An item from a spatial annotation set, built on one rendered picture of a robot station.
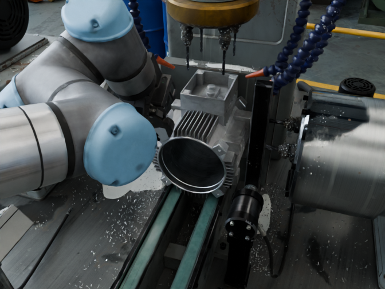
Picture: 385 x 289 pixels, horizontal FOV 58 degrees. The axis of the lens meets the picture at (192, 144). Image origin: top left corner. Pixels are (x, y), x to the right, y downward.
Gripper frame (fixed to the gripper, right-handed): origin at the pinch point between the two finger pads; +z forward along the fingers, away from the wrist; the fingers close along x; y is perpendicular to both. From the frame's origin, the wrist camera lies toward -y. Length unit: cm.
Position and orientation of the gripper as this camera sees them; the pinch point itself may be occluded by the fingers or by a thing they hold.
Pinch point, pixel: (160, 140)
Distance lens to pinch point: 72.1
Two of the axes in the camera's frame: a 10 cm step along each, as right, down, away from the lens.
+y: 2.6, -9.1, 3.3
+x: -9.5, -1.8, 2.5
